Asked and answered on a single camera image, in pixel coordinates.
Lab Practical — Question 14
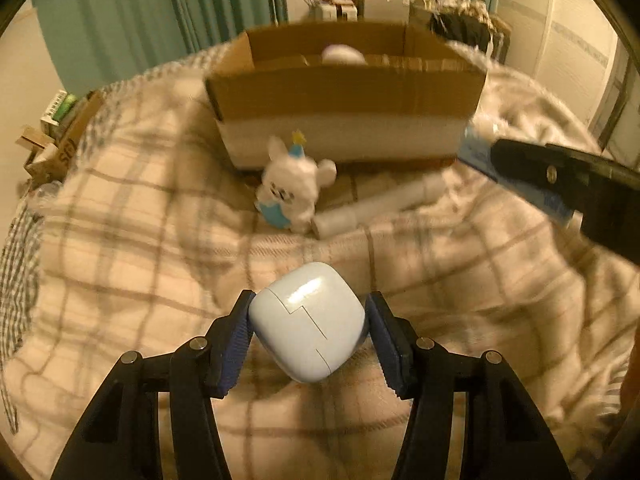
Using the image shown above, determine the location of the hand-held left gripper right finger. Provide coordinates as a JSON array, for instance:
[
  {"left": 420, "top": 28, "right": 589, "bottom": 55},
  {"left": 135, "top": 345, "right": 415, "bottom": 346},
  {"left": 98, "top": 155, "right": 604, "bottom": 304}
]
[{"left": 364, "top": 290, "right": 571, "bottom": 480}]

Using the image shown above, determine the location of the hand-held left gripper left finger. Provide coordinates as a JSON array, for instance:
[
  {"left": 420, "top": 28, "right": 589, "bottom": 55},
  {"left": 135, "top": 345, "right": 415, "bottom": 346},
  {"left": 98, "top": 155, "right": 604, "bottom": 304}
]
[{"left": 51, "top": 289, "right": 257, "bottom": 480}]

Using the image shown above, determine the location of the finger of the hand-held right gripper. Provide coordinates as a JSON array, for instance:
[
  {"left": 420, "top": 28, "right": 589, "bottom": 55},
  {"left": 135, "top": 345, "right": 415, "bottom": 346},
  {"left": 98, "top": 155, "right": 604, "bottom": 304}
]
[{"left": 490, "top": 138, "right": 640, "bottom": 264}]

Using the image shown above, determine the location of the blue packet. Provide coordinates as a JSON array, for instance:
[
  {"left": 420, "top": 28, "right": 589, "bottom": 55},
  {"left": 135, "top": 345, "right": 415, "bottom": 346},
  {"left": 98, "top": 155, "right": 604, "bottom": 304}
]
[{"left": 457, "top": 125, "right": 576, "bottom": 228}]

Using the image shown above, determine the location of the pale blue rounded case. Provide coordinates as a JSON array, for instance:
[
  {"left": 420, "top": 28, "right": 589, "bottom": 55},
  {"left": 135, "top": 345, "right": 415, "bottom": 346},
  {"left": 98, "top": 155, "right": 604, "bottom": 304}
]
[{"left": 248, "top": 261, "right": 370, "bottom": 384}]

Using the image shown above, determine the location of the plaid blanket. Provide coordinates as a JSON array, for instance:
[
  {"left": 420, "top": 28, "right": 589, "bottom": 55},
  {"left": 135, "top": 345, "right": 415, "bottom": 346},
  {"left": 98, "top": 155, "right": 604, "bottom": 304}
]
[{"left": 0, "top": 40, "right": 633, "bottom": 480}]

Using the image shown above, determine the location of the white plastic bag roll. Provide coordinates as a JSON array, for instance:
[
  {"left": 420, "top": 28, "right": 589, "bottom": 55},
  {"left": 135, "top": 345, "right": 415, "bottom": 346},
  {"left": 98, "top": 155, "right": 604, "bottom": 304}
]
[{"left": 311, "top": 176, "right": 445, "bottom": 241}]

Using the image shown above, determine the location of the white plush bunny toy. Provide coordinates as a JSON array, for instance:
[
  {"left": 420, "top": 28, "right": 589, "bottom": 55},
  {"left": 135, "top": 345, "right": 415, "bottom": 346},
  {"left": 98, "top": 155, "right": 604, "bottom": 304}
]
[{"left": 255, "top": 130, "right": 338, "bottom": 234}]

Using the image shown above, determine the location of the checkered cloth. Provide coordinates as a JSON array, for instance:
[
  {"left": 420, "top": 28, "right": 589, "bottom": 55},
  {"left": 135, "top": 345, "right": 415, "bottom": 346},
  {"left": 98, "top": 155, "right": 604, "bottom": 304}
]
[{"left": 0, "top": 195, "right": 46, "bottom": 436}]

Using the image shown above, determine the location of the cluttered desk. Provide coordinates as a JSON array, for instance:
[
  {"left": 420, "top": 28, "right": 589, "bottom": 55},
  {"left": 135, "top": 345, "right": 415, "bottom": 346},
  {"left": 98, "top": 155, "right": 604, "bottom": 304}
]
[{"left": 307, "top": 0, "right": 513, "bottom": 63}]

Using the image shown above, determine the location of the white round object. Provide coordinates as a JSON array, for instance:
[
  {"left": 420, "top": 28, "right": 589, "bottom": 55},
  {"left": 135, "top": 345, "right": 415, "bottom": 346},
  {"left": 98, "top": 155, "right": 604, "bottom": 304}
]
[{"left": 321, "top": 44, "right": 367, "bottom": 65}]

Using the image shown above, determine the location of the small open cardboard box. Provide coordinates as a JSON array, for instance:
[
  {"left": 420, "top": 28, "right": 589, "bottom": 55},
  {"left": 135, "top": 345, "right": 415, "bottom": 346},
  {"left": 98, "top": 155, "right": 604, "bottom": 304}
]
[{"left": 15, "top": 89, "right": 106, "bottom": 183}]

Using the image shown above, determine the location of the green and white carton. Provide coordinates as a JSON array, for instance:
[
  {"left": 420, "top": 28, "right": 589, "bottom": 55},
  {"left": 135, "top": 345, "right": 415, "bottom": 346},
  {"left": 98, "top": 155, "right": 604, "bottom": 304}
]
[{"left": 40, "top": 90, "right": 80, "bottom": 133}]

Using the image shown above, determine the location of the teal curtain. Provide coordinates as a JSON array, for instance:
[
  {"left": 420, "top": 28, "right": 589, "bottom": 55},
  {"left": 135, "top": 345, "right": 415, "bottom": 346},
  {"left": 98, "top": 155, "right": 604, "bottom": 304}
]
[{"left": 31, "top": 0, "right": 290, "bottom": 97}]

